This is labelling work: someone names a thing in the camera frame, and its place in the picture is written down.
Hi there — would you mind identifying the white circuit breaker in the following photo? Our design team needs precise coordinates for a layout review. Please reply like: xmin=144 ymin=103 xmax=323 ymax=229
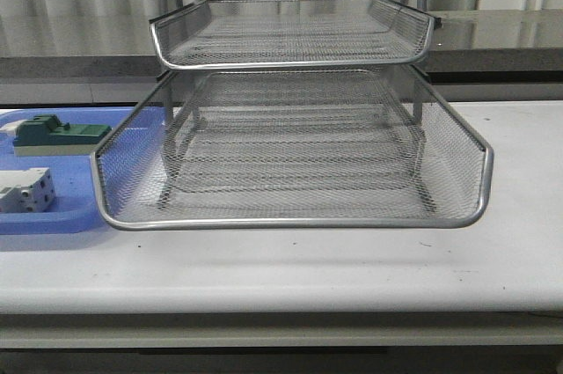
xmin=1 ymin=167 xmax=55 ymax=213

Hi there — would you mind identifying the blue plastic tray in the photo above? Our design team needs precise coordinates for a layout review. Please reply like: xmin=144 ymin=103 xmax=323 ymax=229
xmin=0 ymin=105 xmax=162 ymax=252

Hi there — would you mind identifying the grey stone counter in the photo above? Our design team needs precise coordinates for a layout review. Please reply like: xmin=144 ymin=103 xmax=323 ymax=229
xmin=1 ymin=10 xmax=562 ymax=108

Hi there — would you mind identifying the green and beige switch block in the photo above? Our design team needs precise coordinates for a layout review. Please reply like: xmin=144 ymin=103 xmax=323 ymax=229
xmin=1 ymin=114 xmax=112 ymax=157

